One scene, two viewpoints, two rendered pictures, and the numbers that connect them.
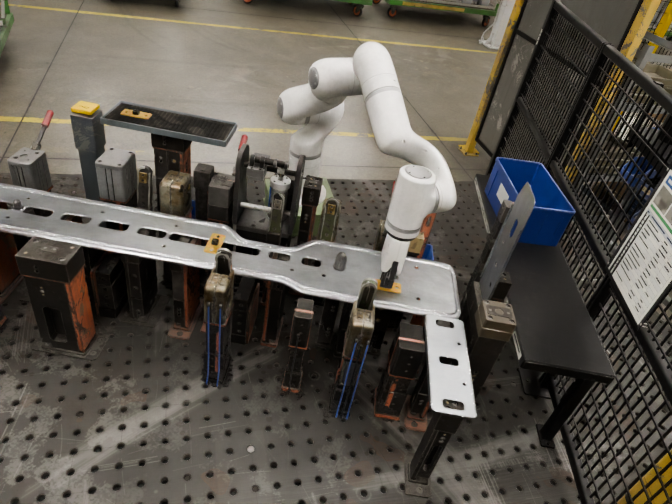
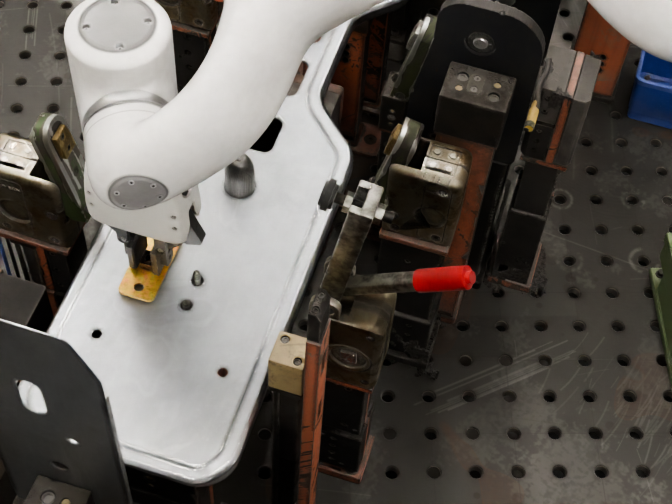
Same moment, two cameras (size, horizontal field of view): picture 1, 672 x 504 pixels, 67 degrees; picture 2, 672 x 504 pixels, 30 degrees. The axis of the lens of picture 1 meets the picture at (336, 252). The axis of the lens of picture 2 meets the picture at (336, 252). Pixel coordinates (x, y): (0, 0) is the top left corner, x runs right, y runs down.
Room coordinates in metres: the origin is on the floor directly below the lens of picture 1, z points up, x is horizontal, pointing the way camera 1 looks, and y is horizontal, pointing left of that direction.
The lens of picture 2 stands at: (1.38, -0.75, 2.07)
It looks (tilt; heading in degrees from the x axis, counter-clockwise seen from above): 56 degrees down; 105
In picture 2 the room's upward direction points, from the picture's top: 5 degrees clockwise
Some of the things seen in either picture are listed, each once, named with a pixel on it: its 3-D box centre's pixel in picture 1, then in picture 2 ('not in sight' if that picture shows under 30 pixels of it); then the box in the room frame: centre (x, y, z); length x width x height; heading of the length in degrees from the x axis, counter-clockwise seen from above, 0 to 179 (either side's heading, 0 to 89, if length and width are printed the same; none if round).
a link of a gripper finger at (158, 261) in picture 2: not in sight; (170, 248); (1.05, -0.14, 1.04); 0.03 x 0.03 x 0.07; 2
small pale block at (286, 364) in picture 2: (402, 282); (288, 435); (1.20, -0.22, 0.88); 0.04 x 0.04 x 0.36; 2
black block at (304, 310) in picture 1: (298, 348); not in sight; (0.90, 0.05, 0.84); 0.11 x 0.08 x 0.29; 2
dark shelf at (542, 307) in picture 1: (528, 255); not in sight; (1.29, -0.57, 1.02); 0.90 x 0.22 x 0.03; 2
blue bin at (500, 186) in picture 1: (525, 199); not in sight; (1.48, -0.57, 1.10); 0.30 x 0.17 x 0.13; 9
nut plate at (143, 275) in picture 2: (385, 284); (150, 261); (1.03, -0.14, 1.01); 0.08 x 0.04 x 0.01; 92
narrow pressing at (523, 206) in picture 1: (503, 246); (50, 430); (1.07, -0.41, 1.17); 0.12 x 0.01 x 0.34; 2
